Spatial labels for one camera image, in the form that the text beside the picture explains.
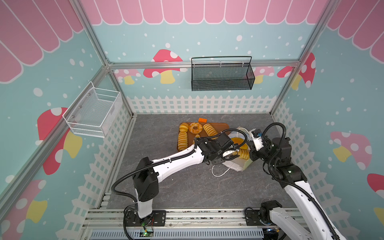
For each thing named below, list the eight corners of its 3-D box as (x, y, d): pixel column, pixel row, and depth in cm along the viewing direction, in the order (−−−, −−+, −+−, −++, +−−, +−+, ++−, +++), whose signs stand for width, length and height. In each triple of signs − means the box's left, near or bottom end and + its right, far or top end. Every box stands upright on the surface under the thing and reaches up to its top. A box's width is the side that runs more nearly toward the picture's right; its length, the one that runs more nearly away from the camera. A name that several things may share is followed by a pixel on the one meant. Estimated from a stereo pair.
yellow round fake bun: (179, 133, 110) (178, 130, 107) (180, 126, 115) (179, 122, 112) (188, 133, 110) (188, 130, 107) (188, 126, 115) (188, 122, 112)
